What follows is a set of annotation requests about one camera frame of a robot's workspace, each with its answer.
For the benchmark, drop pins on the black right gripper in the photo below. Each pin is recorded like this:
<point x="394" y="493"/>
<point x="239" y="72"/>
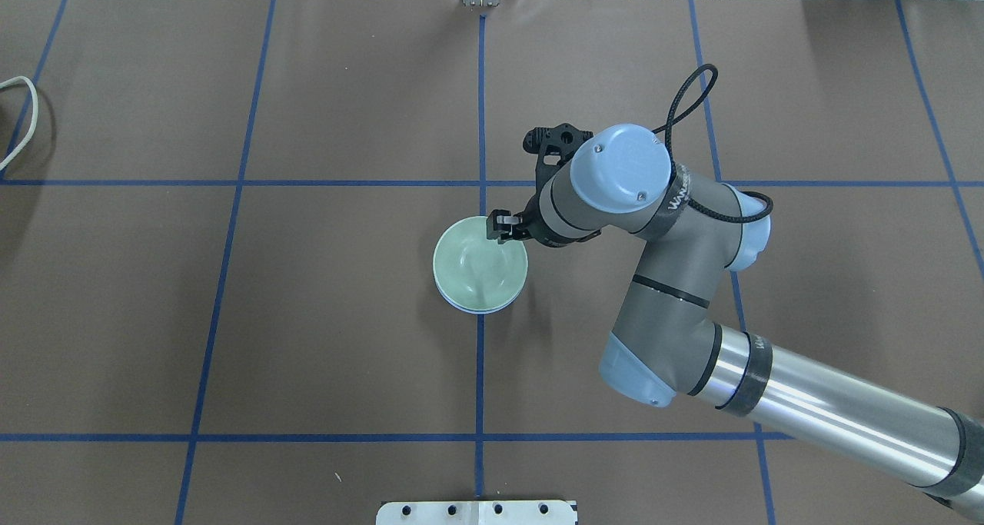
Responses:
<point x="503" y="227"/>

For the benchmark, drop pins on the green bowl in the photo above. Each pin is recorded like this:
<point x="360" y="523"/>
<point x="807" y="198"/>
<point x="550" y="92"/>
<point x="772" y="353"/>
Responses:
<point x="463" y="254"/>

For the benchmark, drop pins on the blue bowl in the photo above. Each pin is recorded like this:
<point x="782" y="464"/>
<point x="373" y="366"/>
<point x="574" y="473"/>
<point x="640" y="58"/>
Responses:
<point x="480" y="298"/>

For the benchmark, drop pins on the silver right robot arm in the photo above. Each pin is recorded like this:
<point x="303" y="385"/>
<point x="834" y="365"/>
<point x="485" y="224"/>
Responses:
<point x="664" y="343"/>

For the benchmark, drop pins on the brown paper table mat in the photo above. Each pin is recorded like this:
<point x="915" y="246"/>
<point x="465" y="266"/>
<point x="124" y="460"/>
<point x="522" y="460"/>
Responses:
<point x="217" y="302"/>

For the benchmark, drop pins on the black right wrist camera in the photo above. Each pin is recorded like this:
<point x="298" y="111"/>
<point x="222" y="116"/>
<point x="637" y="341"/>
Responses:
<point x="554" y="147"/>

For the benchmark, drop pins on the white camera mast base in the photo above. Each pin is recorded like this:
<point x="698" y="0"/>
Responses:
<point x="479" y="512"/>

